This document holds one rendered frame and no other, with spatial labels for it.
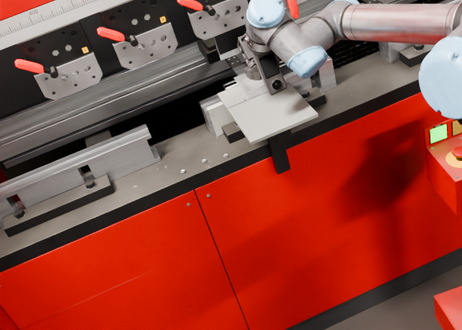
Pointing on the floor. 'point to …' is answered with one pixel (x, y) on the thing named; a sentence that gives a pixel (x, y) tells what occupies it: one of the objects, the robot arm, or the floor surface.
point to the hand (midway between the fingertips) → (260, 78)
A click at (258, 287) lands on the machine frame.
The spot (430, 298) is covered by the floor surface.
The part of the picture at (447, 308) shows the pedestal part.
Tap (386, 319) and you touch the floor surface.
